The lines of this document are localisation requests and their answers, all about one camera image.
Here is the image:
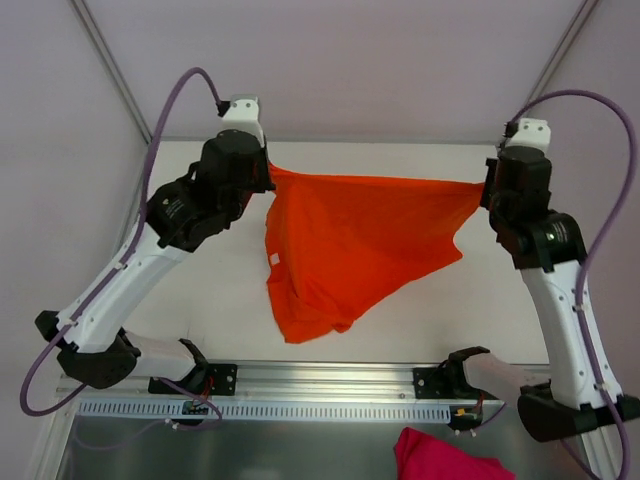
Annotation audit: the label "orange t-shirt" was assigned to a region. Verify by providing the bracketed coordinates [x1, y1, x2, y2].
[265, 166, 483, 344]

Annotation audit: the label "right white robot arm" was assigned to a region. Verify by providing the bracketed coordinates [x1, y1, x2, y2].
[412, 146, 639, 442]

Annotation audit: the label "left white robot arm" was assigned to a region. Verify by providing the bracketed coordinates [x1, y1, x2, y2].
[35, 128, 275, 394]

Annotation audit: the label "pink t-shirt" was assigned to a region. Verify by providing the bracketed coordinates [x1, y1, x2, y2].
[394, 427, 516, 480]

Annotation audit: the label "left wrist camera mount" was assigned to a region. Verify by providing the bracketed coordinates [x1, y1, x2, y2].
[218, 94, 266, 147]

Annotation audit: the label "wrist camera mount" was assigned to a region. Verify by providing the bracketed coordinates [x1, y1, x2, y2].
[218, 94, 266, 147]
[502, 118, 551, 155]

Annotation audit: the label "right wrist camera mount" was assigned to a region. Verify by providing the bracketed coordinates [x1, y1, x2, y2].
[502, 118, 551, 155]

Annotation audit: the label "right aluminium frame post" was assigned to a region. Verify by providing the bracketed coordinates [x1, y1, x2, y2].
[524, 0, 601, 105]

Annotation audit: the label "aluminium frame post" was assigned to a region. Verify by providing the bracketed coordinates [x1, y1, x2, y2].
[524, 0, 601, 105]
[68, 0, 152, 145]

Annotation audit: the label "left aluminium frame post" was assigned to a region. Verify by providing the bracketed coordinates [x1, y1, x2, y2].
[68, 0, 152, 145]

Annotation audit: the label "aluminium mounting rail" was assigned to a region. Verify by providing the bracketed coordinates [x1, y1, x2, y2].
[54, 359, 551, 401]

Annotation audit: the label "slotted white cable duct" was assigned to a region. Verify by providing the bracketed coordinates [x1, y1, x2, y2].
[77, 398, 451, 424]

